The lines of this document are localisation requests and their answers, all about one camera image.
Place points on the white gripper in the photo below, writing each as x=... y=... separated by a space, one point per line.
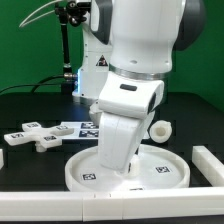
x=123 y=112

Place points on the white round table top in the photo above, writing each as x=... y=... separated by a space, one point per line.
x=151 y=168

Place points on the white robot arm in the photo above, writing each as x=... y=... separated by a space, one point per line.
x=143 y=34

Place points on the white marker sheet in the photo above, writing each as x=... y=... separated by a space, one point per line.
x=82 y=130

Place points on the white cross-shaped table base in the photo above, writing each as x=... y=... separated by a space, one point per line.
x=44 y=138

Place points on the white right fence bar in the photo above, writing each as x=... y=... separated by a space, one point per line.
x=211 y=168

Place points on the white fence bar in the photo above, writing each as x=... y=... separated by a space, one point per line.
x=1 y=159
x=211 y=168
x=90 y=206

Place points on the white front fence bar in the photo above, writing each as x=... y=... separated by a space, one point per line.
x=90 y=206

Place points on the white left fence bar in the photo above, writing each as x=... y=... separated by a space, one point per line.
x=1 y=159

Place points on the black camera on mount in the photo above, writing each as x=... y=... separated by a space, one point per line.
x=77 y=10

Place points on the black camera stand pole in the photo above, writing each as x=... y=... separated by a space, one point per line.
x=68 y=86

